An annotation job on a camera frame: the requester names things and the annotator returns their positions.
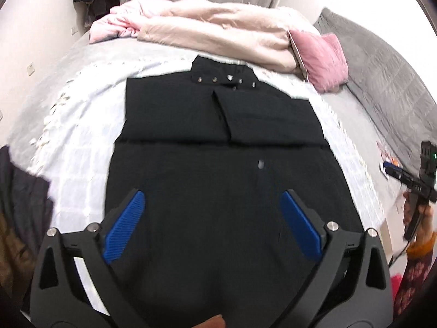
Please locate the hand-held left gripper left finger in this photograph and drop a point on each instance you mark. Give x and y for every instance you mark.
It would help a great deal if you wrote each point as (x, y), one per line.
(124, 225)

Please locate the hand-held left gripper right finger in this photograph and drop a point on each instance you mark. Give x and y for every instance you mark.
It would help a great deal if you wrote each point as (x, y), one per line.
(300, 225)

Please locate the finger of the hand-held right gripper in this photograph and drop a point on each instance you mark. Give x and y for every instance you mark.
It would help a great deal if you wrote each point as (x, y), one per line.
(403, 177)

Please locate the black coat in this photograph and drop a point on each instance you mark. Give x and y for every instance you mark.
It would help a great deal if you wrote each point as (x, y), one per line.
(222, 194)

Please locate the person's right hand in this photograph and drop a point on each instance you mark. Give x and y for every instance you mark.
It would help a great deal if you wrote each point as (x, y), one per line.
(425, 225)

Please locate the small orange item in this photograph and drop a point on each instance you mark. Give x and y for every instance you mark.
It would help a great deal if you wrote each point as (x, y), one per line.
(393, 160)

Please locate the small white device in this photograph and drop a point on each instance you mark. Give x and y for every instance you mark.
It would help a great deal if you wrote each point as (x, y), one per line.
(383, 171)

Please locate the bed with grey sheet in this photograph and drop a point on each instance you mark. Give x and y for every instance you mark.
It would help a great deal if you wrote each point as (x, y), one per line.
(355, 116)

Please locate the light blue checked blanket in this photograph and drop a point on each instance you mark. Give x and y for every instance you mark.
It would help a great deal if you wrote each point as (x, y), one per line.
(78, 136)

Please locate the grey quilted headboard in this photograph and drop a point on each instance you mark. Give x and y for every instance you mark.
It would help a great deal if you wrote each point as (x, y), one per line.
(382, 75)

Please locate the dark clothing pile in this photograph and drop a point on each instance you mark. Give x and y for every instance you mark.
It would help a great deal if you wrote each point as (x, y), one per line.
(24, 194)

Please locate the pink pillow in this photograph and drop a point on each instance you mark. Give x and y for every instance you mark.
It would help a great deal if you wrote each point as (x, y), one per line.
(321, 58)

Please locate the pink blanket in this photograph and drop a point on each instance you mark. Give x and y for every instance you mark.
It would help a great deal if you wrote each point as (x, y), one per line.
(112, 24)

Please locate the beige duvet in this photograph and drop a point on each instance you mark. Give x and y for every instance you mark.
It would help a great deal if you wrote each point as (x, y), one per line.
(222, 30)

